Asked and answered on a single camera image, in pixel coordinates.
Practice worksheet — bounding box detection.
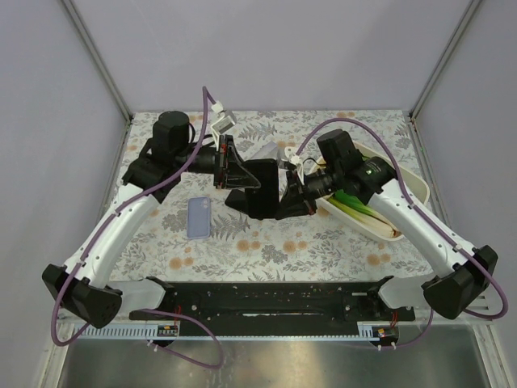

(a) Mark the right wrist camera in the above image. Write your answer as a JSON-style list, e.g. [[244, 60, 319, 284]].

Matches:
[[282, 146, 304, 181]]

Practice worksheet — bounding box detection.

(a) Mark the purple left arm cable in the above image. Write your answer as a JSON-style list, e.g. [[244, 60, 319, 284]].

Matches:
[[50, 85, 225, 369]]

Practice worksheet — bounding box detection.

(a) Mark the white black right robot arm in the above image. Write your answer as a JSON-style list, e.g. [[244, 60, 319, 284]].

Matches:
[[275, 129, 498, 319]]

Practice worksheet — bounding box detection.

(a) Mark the toy bok choy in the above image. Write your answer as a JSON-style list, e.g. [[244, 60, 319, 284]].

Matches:
[[327, 190, 401, 238]]

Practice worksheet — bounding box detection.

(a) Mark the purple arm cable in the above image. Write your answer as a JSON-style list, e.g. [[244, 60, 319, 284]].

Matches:
[[296, 118, 509, 352], [50, 85, 225, 369]]

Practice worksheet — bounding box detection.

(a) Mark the black smartphone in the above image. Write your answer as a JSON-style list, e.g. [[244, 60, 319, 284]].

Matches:
[[225, 189, 248, 214]]

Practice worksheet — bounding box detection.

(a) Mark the white oval basket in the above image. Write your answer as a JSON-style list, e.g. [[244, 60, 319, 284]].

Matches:
[[314, 141, 430, 243]]

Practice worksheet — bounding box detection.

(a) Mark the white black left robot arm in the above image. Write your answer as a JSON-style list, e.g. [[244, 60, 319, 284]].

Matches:
[[42, 103, 260, 328]]

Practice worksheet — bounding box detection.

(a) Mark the black phone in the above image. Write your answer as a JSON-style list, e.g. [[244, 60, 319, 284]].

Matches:
[[245, 158, 279, 220]]

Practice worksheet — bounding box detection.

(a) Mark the clear acrylic block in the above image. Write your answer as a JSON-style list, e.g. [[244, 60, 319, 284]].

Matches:
[[253, 141, 282, 162]]

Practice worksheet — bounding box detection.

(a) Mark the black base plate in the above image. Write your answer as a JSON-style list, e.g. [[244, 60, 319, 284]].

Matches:
[[129, 282, 415, 338]]

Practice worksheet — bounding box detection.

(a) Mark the floral tablecloth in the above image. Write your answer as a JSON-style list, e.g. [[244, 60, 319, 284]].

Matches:
[[111, 110, 431, 281]]

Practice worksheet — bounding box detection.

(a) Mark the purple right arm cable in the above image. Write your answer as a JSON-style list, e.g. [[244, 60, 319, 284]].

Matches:
[[296, 118, 509, 352]]

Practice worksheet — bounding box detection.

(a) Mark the lilac phone case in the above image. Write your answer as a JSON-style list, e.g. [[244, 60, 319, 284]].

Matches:
[[187, 196, 211, 239]]

